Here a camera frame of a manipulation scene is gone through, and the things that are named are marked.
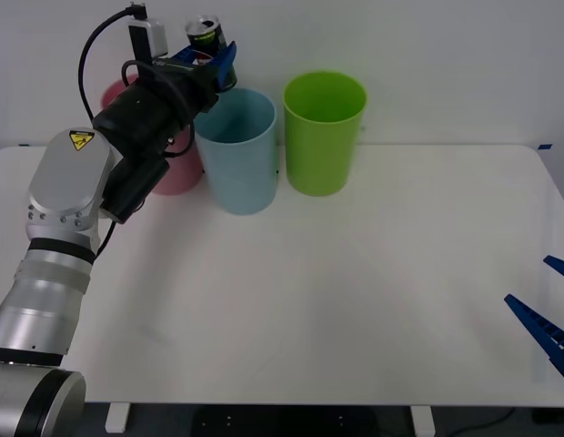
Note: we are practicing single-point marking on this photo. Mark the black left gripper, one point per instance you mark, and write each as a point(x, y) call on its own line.
point(195, 86)

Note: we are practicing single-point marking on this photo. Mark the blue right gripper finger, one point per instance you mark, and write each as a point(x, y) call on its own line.
point(563, 268)
point(543, 330)

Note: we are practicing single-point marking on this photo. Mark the black drink can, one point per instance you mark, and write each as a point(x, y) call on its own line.
point(210, 40)

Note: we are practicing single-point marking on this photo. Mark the silver and black left arm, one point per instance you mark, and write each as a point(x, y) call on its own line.
point(63, 182)

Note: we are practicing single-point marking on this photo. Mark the pink plastic bin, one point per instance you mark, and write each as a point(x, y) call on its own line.
point(182, 175)

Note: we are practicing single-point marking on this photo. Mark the pale blue plastic bin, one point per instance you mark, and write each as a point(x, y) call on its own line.
point(241, 177)

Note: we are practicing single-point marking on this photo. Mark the green plastic bin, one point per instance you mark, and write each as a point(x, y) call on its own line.
point(318, 155)

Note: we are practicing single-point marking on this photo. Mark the white table leg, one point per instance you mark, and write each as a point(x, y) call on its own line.
point(117, 418)
point(422, 419)

